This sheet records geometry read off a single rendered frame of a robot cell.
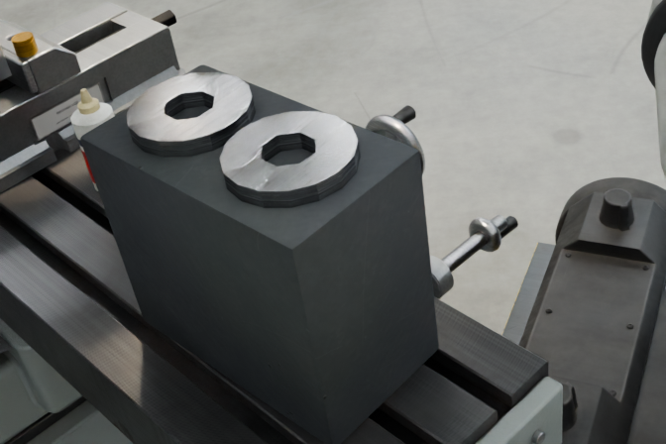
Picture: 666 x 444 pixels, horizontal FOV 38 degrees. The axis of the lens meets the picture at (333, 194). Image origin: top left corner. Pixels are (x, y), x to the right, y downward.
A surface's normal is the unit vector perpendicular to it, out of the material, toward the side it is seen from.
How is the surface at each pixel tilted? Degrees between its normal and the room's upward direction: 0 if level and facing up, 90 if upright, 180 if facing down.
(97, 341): 0
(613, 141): 0
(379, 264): 90
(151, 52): 90
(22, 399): 90
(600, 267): 0
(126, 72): 90
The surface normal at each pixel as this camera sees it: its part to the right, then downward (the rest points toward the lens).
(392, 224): 0.73, 0.33
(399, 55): -0.14, -0.79
